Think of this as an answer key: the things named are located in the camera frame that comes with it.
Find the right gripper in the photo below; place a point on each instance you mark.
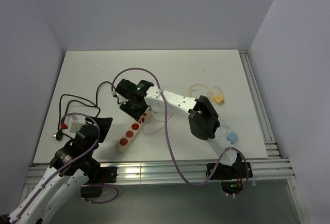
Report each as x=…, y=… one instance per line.
x=135, y=114

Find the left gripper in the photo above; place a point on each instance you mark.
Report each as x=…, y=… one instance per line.
x=104, y=124

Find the beige red power strip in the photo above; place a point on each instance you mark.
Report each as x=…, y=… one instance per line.
x=131, y=133

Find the yellow charger plug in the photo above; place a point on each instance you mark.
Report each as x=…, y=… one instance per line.
x=218, y=99

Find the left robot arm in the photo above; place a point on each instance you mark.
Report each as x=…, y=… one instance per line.
x=71, y=168

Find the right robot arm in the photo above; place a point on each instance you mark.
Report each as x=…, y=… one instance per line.
x=199, y=112

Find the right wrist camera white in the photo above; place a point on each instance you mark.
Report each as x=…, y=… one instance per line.
x=120, y=98

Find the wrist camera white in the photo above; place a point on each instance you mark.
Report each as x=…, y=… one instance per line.
x=72, y=123
x=120, y=98

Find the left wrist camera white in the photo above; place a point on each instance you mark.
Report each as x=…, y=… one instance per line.
x=72, y=123

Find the aluminium front rail frame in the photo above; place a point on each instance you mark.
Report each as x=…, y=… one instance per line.
x=195, y=171

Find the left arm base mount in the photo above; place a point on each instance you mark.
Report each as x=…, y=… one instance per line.
x=103, y=176

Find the aluminium right side rail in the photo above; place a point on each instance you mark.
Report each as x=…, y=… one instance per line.
x=267, y=134

